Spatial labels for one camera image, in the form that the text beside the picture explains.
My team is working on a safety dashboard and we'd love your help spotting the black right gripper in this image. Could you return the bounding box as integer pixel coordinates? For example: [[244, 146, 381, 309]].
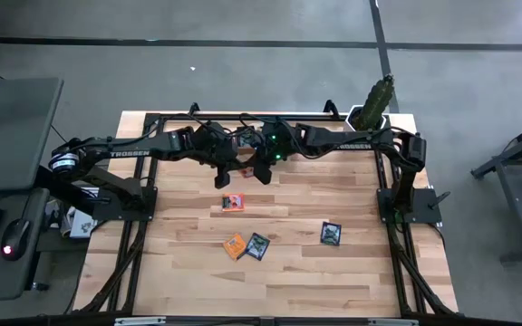
[[253, 117, 300, 187]]

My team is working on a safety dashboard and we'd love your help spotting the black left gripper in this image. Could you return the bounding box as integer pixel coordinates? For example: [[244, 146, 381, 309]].
[[182, 120, 241, 190]]

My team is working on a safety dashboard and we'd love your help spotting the dark blue blackcurrant tea packet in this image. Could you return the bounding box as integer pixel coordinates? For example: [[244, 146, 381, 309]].
[[319, 220, 343, 248], [244, 232, 272, 263], [237, 129, 256, 149]]

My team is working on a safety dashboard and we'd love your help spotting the orange tea packet barcode side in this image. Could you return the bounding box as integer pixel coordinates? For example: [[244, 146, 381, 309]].
[[222, 232, 248, 263]]

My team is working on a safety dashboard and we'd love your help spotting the white plant pot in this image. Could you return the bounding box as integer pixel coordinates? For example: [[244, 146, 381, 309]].
[[344, 104, 389, 132]]

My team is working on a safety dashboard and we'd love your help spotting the green cactus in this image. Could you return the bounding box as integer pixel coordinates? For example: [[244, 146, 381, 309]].
[[354, 73, 396, 132]]

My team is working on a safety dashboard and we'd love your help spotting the white cardboard box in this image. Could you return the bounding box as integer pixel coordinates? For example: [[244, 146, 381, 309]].
[[59, 204, 99, 240]]

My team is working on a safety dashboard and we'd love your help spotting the grey desk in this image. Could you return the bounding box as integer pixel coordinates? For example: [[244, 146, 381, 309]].
[[0, 77, 65, 302]]

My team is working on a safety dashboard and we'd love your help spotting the black computer mouse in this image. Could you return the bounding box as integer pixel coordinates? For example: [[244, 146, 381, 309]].
[[0, 217, 32, 263]]

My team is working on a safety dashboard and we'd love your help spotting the black metal stand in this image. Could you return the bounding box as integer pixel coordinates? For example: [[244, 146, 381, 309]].
[[470, 115, 522, 267]]

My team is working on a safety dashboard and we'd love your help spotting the black aluminium table frame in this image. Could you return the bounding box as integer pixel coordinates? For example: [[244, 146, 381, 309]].
[[72, 101, 459, 318]]

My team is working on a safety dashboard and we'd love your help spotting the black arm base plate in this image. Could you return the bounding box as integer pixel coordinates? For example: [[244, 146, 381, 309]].
[[377, 187, 451, 225], [92, 186, 158, 223]]

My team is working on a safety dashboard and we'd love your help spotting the silver metal bracket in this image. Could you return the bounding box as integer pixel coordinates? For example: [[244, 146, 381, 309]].
[[367, 318, 420, 326], [113, 316, 168, 326]]

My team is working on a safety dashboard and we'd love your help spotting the black cable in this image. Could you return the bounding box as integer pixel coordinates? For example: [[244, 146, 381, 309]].
[[50, 124, 71, 145]]

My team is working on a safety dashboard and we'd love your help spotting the black table edge rail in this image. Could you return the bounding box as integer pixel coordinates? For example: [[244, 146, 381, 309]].
[[0, 313, 522, 326]]

